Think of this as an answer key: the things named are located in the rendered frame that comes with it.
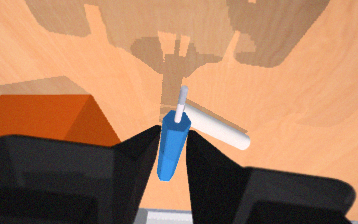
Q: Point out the white cylinder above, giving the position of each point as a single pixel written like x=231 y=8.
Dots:
x=216 y=128

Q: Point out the blue stylus with grey tip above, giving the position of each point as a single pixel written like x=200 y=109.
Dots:
x=175 y=128

